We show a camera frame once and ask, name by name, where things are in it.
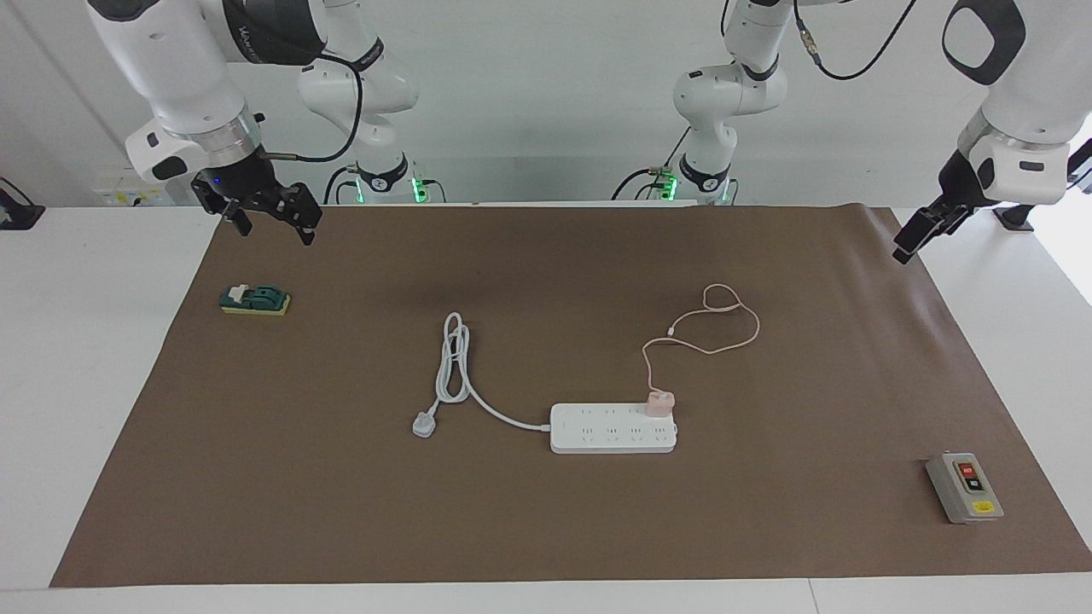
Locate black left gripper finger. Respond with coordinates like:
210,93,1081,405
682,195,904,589
892,210,950,266
926,203,975,246

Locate pink charging cable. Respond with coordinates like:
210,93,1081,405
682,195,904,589
641,283,762,396

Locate black stand with slanted pole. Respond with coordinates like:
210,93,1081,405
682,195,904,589
993,137,1092,234

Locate black stand base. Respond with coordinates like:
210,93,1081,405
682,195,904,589
0,176,46,232

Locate brown table mat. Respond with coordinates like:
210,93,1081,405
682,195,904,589
49,203,1092,589

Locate black right arm base cables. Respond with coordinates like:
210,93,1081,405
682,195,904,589
322,162,448,205

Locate black arm base cables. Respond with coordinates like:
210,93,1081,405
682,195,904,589
322,162,448,205
609,128,692,203

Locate green knife switch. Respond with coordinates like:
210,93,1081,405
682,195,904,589
218,282,293,318

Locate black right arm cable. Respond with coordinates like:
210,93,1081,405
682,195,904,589
260,49,369,164

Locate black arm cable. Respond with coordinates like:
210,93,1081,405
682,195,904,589
792,0,919,83
260,49,369,164

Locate white wall socket box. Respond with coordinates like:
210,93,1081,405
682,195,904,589
91,165,177,208

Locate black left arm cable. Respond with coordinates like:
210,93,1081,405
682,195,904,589
792,0,919,83

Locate grey on-off switch box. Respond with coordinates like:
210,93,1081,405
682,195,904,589
925,451,1006,525

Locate black left arm base cables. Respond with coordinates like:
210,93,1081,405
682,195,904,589
609,128,692,203

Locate white power strip with cord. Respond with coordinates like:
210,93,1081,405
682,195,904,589
411,311,679,455

